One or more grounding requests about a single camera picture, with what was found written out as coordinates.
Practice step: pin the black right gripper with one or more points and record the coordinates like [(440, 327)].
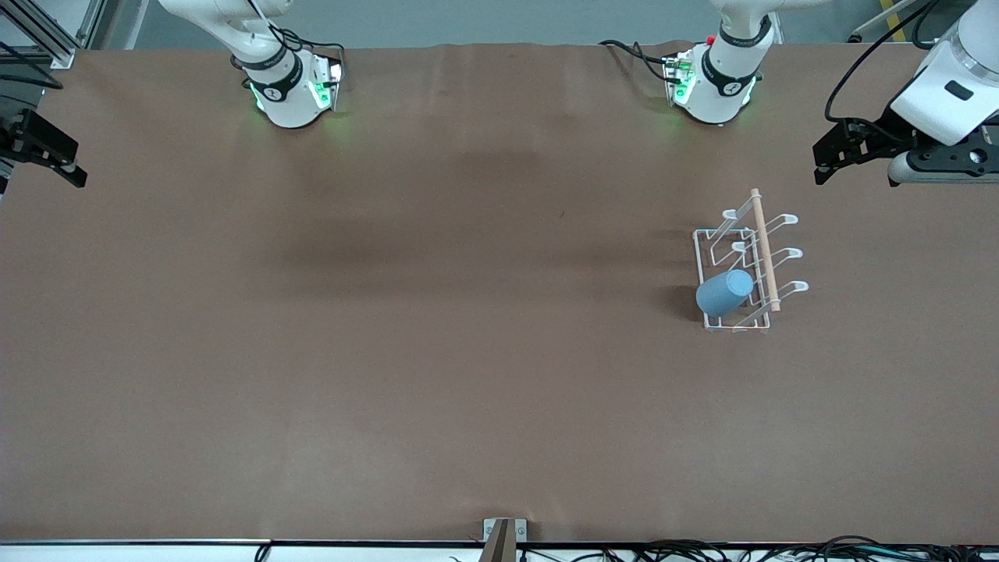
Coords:
[(22, 131)]

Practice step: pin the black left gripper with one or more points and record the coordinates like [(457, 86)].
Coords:
[(880, 134)]

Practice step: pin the blue plastic cup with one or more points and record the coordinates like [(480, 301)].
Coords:
[(722, 294)]

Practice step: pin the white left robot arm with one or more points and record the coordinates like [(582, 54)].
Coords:
[(722, 86)]

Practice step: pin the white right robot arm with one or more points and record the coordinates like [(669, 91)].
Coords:
[(285, 101)]

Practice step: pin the grey floor pipe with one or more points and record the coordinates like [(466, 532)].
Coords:
[(874, 23)]

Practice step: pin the brown table cover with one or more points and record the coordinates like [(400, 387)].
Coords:
[(468, 351)]

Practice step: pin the aluminium frame profile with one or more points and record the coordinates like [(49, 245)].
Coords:
[(56, 57)]

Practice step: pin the small metal bracket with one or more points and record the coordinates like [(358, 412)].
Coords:
[(490, 528)]

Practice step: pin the brown camera post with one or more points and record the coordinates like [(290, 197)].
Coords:
[(499, 542)]

